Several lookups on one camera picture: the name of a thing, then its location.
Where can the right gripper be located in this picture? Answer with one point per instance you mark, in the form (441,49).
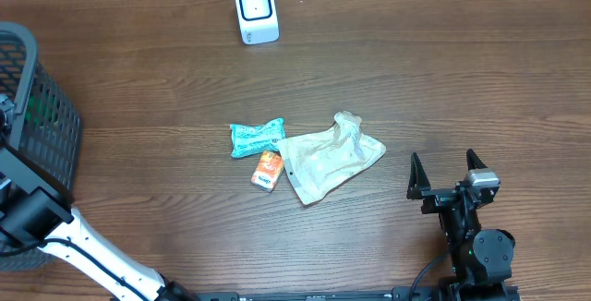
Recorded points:
(439,198)

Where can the teal snack packet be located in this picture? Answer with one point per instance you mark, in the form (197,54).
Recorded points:
(250,140)

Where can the small orange snack packet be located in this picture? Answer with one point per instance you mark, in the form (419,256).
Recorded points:
(268,171)

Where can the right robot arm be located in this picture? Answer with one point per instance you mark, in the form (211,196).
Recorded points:
(481,258)

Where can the white barcode scanner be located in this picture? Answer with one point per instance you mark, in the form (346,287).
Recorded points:
(258,22)

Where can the beige plastic pouch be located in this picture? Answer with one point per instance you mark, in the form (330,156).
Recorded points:
(316,163)

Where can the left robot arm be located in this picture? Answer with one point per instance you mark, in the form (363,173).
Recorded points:
(38,212)

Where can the items inside basket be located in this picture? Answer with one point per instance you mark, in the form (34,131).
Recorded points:
(42,112)

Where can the grey plastic mesh basket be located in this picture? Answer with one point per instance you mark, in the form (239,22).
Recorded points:
(54,147)

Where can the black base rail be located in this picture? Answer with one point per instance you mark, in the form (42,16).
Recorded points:
(305,296)

